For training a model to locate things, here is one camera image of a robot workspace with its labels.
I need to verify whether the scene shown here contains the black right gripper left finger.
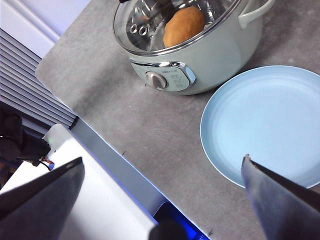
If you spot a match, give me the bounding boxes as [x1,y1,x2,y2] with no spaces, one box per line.
[0,156,85,240]

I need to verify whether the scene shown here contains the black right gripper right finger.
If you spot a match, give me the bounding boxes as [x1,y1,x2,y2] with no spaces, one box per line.
[241,154,320,240]

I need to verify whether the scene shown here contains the brown potato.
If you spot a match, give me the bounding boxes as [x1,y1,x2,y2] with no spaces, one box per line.
[163,6,206,48]

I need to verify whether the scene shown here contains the blue round plate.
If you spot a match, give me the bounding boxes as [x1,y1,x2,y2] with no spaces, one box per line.
[199,65,320,190]

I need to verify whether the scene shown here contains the pale green electric steamer pot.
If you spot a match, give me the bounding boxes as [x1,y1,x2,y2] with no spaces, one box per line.
[112,0,276,96]

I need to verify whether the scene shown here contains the black rounded part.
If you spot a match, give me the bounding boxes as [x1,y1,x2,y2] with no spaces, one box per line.
[149,219,191,240]

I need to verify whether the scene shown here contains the grey ribbed panel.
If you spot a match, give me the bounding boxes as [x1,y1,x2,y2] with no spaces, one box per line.
[0,28,79,129]

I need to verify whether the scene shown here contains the black device with wires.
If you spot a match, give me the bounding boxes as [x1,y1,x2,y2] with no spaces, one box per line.
[0,102,55,187]

